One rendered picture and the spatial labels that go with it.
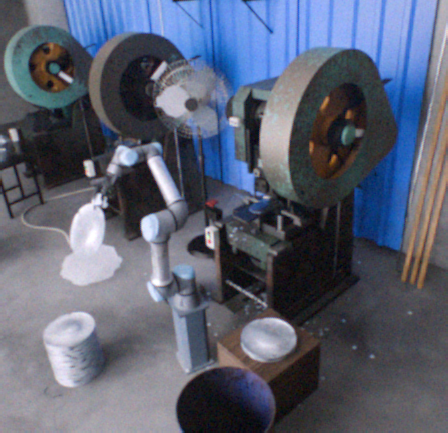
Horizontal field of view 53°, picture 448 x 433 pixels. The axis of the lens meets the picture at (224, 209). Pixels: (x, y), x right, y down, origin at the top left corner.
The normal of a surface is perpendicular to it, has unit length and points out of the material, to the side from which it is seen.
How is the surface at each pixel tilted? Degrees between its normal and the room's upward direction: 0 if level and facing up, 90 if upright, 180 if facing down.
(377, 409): 0
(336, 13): 90
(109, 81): 90
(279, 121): 70
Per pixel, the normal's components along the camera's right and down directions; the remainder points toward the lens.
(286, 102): -0.66, -0.16
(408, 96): -0.74, 0.35
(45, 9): 0.67, 0.31
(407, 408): -0.06, -0.88
